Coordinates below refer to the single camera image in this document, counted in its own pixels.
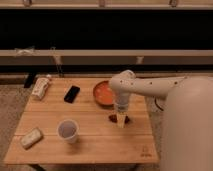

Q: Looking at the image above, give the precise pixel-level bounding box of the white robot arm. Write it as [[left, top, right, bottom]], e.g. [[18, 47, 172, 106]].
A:
[[109, 70, 213, 171]]

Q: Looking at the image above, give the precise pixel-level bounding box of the black phone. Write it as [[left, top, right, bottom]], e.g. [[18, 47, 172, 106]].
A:
[[64, 86, 80, 103]]

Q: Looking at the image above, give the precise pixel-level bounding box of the orange bowl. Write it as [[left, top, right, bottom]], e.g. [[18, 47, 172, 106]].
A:
[[93, 80, 114, 107]]

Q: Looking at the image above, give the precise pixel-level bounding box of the long shelf rail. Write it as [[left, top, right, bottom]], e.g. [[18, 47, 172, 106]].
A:
[[0, 49, 213, 65]]

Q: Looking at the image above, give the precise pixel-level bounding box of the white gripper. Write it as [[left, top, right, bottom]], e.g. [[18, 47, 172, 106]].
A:
[[114, 103, 129, 128]]

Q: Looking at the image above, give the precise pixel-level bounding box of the white squeeze bottle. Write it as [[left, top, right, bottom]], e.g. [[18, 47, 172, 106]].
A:
[[32, 75, 52, 100]]

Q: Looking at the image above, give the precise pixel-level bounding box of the wooden table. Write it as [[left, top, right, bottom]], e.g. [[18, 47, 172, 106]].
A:
[[4, 78, 158, 164]]

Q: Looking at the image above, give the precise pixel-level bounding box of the black cable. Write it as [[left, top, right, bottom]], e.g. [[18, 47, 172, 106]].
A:
[[154, 97, 165, 112]]

